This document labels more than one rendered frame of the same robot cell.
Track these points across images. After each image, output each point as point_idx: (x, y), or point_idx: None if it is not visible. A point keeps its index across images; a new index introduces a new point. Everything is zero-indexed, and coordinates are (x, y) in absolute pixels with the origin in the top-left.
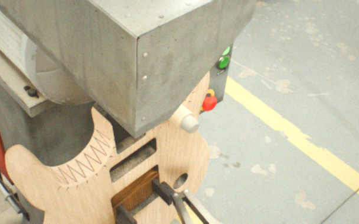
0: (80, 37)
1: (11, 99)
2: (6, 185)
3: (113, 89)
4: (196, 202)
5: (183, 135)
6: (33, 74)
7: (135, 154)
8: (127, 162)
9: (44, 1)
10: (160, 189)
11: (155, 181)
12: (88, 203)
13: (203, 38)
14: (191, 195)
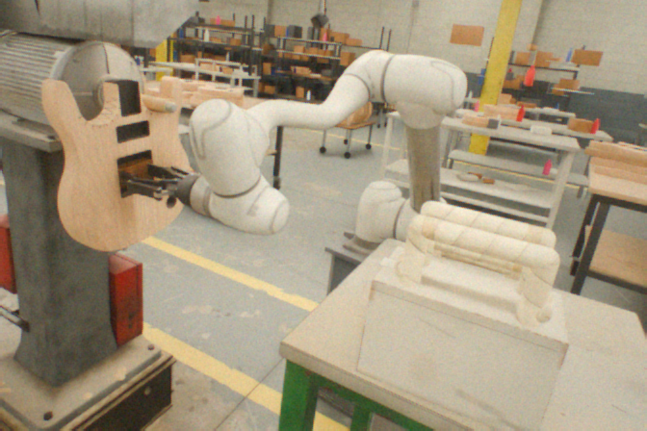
0: None
1: (29, 164)
2: (5, 307)
3: (119, 18)
4: (180, 168)
5: (168, 134)
6: None
7: (134, 137)
8: (128, 139)
9: None
10: (154, 166)
11: (149, 164)
12: (100, 151)
13: (170, 0)
14: (177, 166)
